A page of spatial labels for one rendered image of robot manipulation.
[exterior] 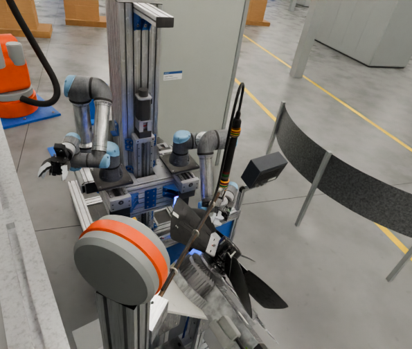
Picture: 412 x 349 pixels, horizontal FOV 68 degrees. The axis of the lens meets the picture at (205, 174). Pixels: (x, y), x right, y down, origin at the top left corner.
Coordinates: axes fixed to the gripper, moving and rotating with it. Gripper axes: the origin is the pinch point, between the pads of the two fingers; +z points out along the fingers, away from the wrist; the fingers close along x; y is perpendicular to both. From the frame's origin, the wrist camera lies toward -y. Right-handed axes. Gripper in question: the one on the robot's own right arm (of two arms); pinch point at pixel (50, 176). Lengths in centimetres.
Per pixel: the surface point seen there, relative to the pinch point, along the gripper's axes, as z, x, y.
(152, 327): 69, -45, -17
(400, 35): -801, -700, -45
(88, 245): 76, -30, -53
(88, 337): 39, -26, 57
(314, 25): -617, -358, -23
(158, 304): 63, -46, -17
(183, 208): 11, -56, -3
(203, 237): 18, -67, 6
